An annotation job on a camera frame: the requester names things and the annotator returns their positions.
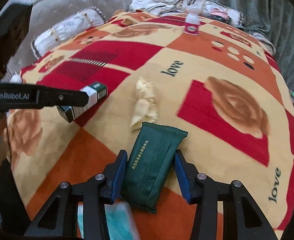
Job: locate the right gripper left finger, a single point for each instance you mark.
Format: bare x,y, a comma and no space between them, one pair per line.
100,190

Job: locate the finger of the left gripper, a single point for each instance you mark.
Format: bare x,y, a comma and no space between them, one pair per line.
50,97

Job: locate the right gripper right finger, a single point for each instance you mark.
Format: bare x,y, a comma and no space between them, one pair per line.
200,190

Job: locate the cylindrical bolster pillow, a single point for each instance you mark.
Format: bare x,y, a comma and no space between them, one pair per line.
66,29

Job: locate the grey tufted headboard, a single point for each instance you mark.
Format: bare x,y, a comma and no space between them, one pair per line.
46,13

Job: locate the dark green wipes pack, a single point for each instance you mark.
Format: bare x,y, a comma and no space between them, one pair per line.
149,164

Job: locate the green white medicine box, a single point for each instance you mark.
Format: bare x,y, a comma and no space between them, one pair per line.
96,92

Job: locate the white quilted bedding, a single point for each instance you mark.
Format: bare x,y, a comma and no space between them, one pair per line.
159,7

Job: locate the white pink pill bottle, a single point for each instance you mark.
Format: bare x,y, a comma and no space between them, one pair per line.
192,21

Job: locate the floral pillow with clothes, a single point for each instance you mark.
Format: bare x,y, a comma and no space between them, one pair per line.
209,7

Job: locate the teal tissue pack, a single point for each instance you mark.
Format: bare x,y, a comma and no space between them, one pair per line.
120,221

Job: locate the yellow crumpled tissue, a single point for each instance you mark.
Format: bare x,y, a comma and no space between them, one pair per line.
145,109

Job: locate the patterned fleece blanket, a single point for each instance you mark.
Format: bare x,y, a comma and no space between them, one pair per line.
221,86

